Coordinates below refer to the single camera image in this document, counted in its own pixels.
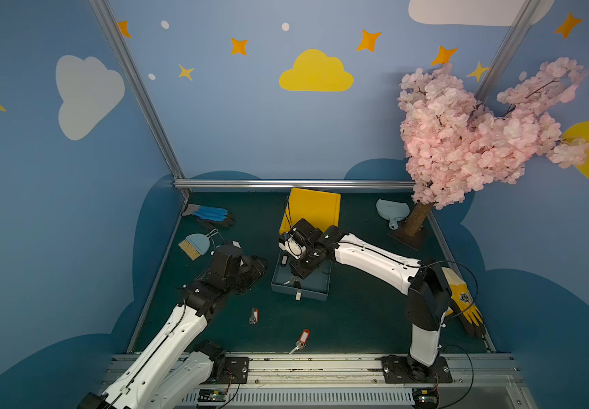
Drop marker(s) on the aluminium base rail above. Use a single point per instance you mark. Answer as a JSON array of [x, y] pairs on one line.
[[350, 381]]

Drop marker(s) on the yellow drawer cabinet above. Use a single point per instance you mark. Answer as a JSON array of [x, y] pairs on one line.
[[320, 209]]

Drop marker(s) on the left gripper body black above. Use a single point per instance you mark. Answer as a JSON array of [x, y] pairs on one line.
[[248, 267]]

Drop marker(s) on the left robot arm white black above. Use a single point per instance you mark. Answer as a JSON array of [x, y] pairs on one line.
[[153, 381]]

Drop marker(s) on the blue black work glove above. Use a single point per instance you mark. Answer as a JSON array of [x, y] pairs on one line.
[[212, 215]]

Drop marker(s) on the key with black fob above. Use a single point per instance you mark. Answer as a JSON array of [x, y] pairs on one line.
[[294, 282]]

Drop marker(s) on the left controller board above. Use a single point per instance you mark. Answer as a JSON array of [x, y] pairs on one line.
[[213, 397]]

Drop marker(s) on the controller board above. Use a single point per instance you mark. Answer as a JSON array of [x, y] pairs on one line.
[[425, 398], [213, 397]]

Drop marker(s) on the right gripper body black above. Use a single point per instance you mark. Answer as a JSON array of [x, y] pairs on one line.
[[300, 250]]

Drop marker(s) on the small blue hand brush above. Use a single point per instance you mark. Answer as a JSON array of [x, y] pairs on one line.
[[198, 244]]

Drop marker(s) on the key with red tag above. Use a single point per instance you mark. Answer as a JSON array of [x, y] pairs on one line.
[[301, 342]]

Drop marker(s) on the light blue dustpan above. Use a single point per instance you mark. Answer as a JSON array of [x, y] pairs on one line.
[[393, 212]]

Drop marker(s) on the yellow work glove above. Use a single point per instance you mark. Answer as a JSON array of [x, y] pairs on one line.
[[462, 305]]

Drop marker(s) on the teal drawer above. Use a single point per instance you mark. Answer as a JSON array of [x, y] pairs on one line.
[[316, 286]]

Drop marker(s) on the pink cherry blossom tree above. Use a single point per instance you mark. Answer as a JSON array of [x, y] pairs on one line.
[[455, 145]]

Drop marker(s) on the right controller board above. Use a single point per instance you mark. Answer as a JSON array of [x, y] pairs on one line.
[[425, 398]]

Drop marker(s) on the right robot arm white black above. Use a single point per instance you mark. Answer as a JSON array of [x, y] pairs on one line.
[[427, 289]]

